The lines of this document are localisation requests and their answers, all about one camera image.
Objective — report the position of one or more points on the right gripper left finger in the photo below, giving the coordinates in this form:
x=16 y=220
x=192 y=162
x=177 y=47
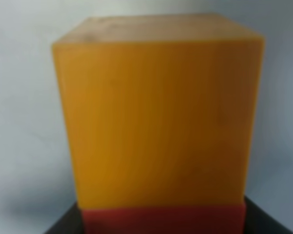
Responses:
x=70 y=223

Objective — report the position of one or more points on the red block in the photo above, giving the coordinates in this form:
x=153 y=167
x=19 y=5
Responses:
x=215 y=219

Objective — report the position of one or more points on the orange block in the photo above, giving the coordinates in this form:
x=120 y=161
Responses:
x=159 y=109

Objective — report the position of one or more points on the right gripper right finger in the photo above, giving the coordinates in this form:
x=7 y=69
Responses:
x=258 y=221

